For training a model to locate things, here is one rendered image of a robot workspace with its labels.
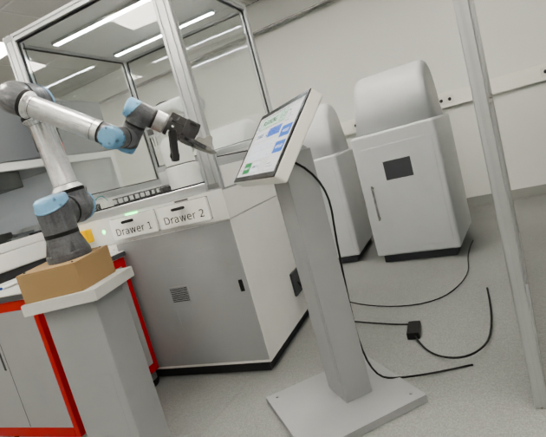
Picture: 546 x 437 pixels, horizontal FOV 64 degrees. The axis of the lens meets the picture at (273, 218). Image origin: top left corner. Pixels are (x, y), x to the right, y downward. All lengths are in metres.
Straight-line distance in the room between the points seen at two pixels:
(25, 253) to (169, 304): 0.96
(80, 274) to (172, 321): 0.93
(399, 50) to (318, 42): 0.89
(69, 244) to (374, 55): 3.99
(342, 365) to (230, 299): 0.69
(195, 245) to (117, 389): 0.79
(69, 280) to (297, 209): 0.81
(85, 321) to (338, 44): 4.16
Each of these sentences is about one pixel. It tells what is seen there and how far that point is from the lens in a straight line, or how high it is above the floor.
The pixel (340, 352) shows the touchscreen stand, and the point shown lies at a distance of 1.75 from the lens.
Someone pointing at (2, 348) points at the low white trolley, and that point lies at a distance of 2.33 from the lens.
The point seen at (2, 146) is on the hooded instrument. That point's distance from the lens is 3.01.
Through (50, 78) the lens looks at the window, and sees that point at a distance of 2.63.
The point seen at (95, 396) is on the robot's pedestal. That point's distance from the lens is 1.77.
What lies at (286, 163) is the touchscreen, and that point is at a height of 0.99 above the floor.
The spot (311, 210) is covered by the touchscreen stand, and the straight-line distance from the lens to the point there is 1.60.
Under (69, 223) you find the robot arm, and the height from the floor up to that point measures 0.98.
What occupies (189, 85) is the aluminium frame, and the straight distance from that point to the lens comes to 2.09.
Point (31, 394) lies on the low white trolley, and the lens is 2.33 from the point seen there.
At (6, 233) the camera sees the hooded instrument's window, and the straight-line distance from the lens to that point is 2.90.
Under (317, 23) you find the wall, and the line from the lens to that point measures 5.25.
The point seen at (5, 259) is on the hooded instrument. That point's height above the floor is 0.87.
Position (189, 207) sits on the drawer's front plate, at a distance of 2.13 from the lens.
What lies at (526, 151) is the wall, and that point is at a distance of 4.88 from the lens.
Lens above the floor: 1.01
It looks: 8 degrees down
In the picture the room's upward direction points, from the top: 15 degrees counter-clockwise
